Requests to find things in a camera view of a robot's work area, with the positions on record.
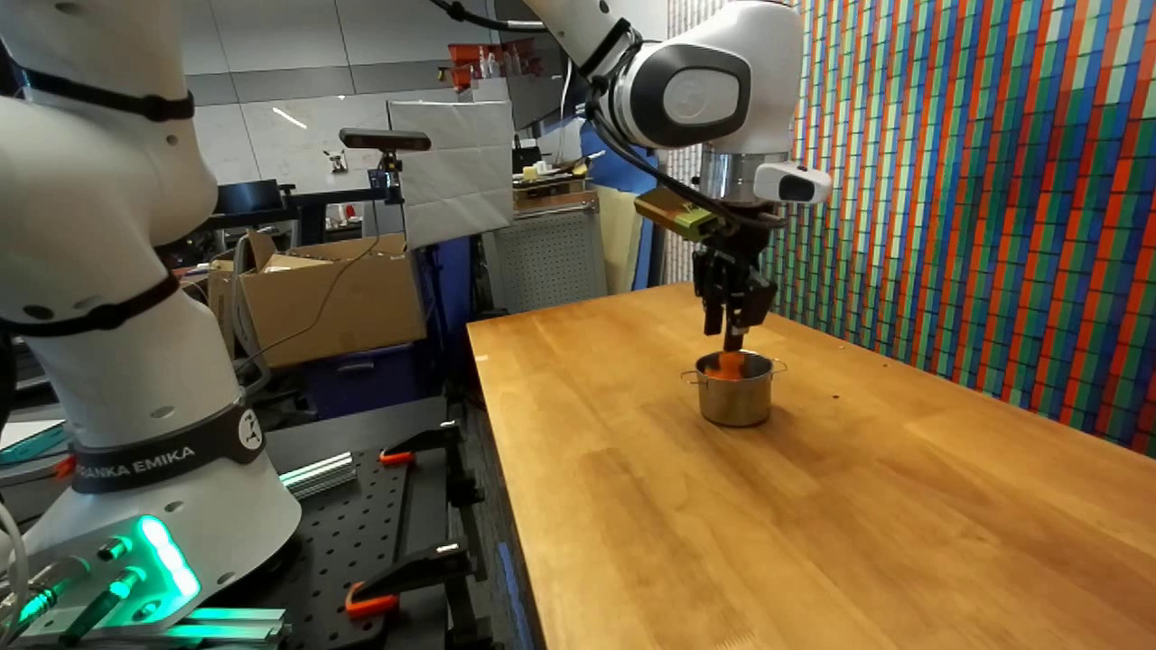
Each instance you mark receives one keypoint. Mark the white flat panel board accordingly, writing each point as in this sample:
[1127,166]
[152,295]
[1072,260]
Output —
[453,166]

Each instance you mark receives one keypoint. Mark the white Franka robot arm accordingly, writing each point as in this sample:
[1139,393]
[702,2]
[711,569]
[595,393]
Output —
[121,363]

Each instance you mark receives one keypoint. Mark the orange rubber duck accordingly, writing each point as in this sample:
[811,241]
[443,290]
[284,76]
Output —
[730,363]

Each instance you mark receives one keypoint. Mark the orange black bar clamp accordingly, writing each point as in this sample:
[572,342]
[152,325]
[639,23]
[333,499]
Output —
[402,584]
[421,443]

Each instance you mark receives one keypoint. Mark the brown cardboard box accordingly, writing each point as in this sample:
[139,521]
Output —
[321,301]

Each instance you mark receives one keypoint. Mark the silver aluminium rail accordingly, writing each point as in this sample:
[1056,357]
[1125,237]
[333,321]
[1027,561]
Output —
[321,473]

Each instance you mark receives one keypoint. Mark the gold wrist camera mount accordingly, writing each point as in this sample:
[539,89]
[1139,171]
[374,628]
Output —
[679,218]

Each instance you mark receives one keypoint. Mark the black perforated breadboard plate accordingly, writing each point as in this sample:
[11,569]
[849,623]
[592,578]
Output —
[374,529]

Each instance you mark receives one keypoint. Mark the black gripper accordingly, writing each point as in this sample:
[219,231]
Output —
[730,263]

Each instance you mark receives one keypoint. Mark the small steel pot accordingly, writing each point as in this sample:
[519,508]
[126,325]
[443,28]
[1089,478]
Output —
[735,397]

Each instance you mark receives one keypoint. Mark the black stereo camera bar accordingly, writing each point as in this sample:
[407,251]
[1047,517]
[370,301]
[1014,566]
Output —
[384,139]

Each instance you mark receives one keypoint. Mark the green lit robot base mount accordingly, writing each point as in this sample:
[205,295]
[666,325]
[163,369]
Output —
[146,591]

